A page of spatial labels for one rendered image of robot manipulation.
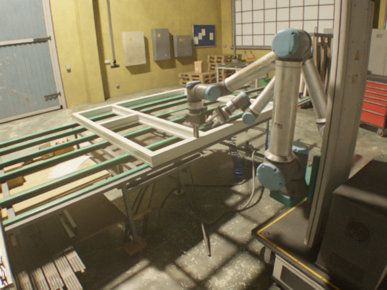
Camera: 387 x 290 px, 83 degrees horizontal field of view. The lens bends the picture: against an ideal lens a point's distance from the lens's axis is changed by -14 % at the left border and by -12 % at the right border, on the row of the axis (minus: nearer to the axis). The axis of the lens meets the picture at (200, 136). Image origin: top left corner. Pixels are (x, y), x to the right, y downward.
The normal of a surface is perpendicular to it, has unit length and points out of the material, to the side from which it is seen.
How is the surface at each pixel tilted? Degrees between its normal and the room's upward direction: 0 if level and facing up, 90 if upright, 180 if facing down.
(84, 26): 90
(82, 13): 90
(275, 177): 95
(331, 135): 90
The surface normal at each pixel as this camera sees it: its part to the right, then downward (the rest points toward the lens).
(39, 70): 0.70, 0.23
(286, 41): -0.72, 0.15
